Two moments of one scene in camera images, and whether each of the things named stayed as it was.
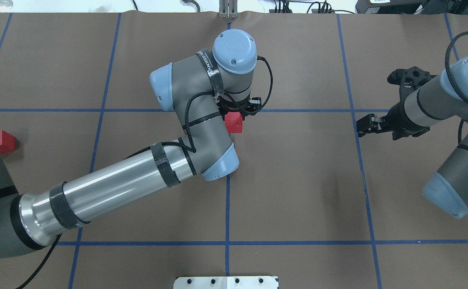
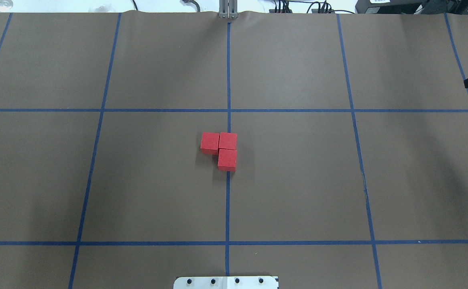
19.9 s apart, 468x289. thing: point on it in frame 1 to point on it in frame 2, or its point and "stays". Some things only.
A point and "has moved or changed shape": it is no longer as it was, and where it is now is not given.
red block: (5, 142) has moved or changed shape
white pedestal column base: (226, 282) stays
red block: (233, 121) has moved or changed shape
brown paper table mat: (66, 94) stays
